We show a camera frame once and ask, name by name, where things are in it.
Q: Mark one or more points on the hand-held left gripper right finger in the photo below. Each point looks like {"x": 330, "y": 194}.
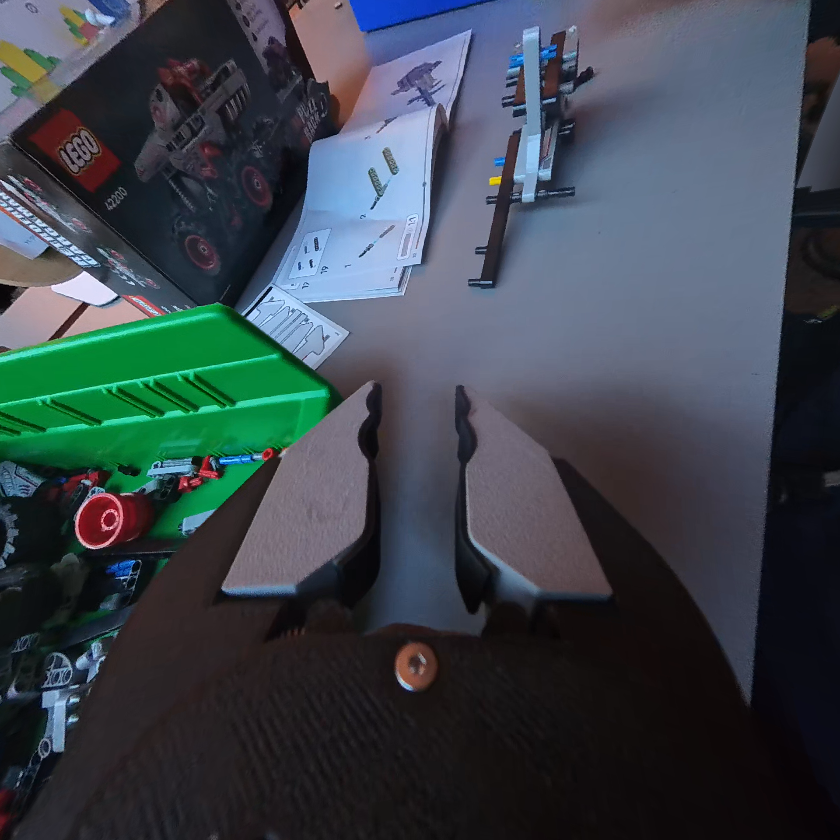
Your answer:
{"x": 525, "y": 525}

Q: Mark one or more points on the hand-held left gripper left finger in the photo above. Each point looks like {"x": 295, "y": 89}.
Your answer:
{"x": 315, "y": 512}

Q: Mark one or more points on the green plastic bin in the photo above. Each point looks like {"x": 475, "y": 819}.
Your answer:
{"x": 144, "y": 354}

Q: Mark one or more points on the pile of lego pieces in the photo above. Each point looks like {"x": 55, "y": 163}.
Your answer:
{"x": 59, "y": 656}

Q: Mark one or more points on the red lego wheel hub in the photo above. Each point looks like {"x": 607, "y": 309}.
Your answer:
{"x": 111, "y": 518}

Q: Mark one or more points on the black lego tyre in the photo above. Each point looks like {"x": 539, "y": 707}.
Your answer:
{"x": 26, "y": 544}

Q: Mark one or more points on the lego instruction booklet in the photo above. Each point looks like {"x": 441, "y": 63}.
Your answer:
{"x": 367, "y": 197}

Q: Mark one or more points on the black lego set box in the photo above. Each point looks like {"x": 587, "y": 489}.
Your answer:
{"x": 164, "y": 131}

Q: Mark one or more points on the white sticker sheet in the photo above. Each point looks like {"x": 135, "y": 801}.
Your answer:
{"x": 295, "y": 328}

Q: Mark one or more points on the brown cardboard box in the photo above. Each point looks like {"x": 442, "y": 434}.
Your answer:
{"x": 328, "y": 39}

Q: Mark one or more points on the blue flat object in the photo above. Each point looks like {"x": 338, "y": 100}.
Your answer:
{"x": 407, "y": 13}

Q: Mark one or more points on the partly built lego frame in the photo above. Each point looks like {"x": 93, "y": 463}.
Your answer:
{"x": 535, "y": 131}

